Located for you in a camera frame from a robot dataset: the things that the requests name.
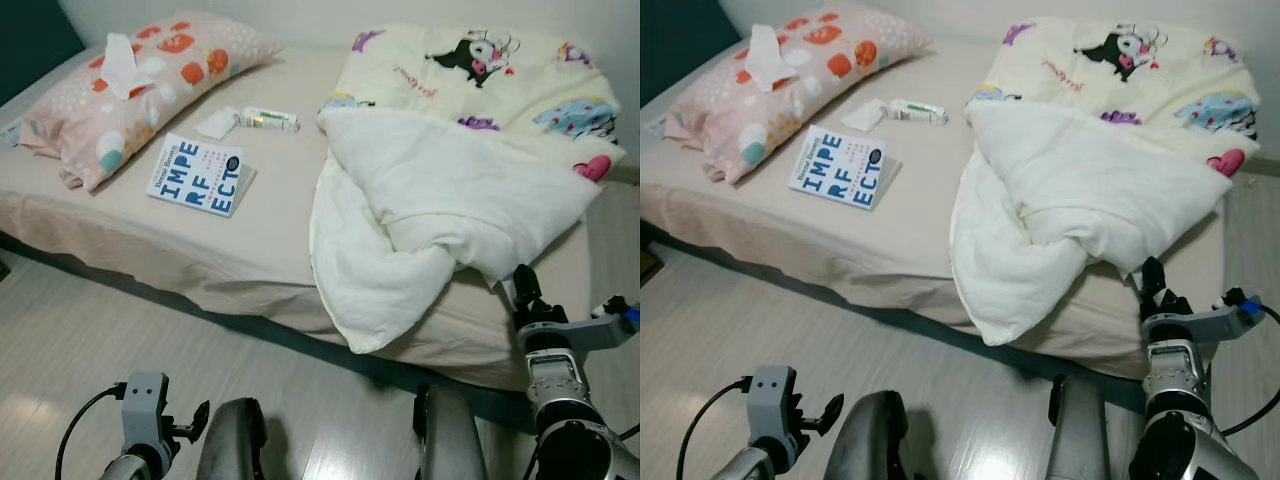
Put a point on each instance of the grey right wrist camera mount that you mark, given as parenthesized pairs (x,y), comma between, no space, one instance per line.
(580,332)
(1200,325)

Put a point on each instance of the cream cartoon print duvet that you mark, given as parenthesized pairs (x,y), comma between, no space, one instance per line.
(450,180)
(1090,180)

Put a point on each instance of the pink pillow orange patches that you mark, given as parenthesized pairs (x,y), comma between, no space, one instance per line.
(180,80)
(800,80)

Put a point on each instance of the white book blue letters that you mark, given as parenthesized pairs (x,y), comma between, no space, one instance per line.
(840,165)
(200,172)

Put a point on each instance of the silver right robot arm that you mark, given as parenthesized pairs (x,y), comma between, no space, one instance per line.
(560,400)
(1175,380)

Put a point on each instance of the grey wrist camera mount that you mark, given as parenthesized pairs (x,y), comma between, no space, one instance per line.
(145,405)
(770,400)
(580,332)
(1200,325)

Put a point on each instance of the brown cardboard box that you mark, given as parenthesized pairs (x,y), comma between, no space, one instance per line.
(650,268)

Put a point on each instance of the beige sheeted bed mattress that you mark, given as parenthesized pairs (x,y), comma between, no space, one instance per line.
(900,230)
(270,210)

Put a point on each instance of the grey left robot leg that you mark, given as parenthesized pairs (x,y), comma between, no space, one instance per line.
(865,440)
(230,440)

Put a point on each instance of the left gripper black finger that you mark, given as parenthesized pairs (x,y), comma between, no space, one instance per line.
(199,418)
(833,413)

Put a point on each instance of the small white tissue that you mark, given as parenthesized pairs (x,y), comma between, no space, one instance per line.
(865,115)
(217,123)

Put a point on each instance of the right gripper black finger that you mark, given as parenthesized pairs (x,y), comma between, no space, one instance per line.
(1154,277)
(527,285)

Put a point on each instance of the large white tissue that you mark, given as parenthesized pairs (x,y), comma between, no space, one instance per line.
(768,58)
(122,65)

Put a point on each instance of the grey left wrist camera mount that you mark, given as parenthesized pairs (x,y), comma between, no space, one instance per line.
(770,400)
(145,405)

